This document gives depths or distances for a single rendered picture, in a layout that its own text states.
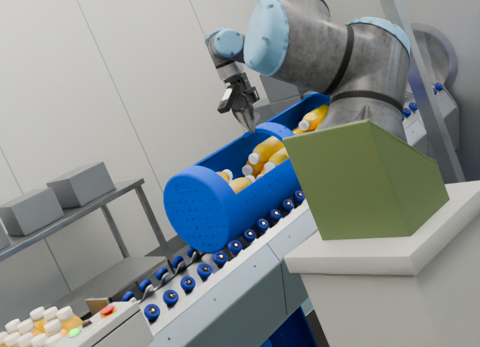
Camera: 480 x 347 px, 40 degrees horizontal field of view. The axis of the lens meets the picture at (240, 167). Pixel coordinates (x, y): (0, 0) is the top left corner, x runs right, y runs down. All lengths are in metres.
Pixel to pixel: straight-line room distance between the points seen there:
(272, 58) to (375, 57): 0.21
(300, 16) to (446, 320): 0.63
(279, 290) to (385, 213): 0.99
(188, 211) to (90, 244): 3.46
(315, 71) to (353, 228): 0.32
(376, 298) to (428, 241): 0.16
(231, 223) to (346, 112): 0.83
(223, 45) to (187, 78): 4.09
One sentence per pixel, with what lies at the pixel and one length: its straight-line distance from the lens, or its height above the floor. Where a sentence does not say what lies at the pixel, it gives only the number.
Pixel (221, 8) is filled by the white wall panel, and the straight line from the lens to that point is 6.73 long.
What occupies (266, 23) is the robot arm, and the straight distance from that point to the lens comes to 1.29.
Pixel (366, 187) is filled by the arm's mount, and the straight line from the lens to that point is 1.25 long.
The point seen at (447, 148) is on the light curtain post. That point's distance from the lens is 2.74.
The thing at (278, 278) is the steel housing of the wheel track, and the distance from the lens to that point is 2.17.
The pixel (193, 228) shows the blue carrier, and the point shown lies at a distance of 2.14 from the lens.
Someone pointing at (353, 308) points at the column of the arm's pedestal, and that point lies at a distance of 1.35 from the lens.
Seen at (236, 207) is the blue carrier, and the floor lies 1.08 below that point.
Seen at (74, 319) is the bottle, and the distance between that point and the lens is 1.78.
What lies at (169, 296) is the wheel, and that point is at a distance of 1.88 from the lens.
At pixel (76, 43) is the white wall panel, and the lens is 5.75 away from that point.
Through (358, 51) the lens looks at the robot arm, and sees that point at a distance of 1.33.
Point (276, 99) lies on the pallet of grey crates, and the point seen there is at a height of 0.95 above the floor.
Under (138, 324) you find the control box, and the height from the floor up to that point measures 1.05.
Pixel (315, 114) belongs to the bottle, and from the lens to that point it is 2.61.
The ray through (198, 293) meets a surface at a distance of 1.94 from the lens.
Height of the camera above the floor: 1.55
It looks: 10 degrees down
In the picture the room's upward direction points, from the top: 23 degrees counter-clockwise
